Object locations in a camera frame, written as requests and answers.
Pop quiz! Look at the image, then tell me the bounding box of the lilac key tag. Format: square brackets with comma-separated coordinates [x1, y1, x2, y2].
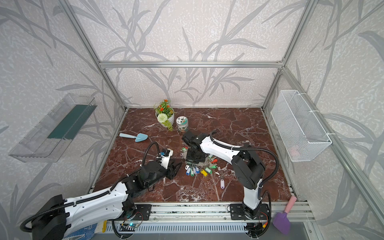
[220, 179, 225, 189]

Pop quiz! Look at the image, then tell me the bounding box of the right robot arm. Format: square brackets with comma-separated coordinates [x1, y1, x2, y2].
[182, 131, 280, 220]

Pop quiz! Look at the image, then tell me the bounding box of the round printed tin can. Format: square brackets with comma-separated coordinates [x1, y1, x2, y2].
[176, 116, 189, 133]

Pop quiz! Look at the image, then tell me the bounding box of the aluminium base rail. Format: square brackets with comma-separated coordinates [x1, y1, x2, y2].
[95, 201, 316, 224]

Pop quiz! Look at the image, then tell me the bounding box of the light blue garden trowel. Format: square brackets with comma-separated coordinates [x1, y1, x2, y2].
[119, 133, 148, 143]

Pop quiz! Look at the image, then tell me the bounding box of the clear plastic wall shelf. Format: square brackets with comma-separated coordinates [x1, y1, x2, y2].
[9, 94, 98, 163]

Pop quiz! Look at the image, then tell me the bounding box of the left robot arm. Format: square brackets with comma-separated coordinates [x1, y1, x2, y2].
[20, 142, 182, 240]

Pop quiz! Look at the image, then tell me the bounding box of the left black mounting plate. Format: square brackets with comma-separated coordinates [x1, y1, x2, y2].
[132, 204, 152, 221]

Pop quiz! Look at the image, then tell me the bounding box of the potted artificial flower plant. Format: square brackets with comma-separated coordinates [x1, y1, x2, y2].
[154, 99, 175, 131]

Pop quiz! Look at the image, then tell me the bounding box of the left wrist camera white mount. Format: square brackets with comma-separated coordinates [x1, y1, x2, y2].
[160, 149, 174, 170]

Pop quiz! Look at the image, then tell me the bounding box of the black mounting plate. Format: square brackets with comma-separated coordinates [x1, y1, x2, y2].
[228, 204, 271, 221]
[132, 204, 152, 221]

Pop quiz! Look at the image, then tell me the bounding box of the keyring with coloured key tags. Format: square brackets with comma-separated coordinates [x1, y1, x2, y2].
[181, 147, 218, 177]

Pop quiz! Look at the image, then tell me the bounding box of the blue dotted work glove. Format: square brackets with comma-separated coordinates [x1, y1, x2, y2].
[63, 224, 98, 240]

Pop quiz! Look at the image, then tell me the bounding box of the white wire mesh basket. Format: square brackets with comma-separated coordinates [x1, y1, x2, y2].
[271, 90, 332, 162]

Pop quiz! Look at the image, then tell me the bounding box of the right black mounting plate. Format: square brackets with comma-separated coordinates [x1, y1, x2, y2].
[228, 204, 271, 221]

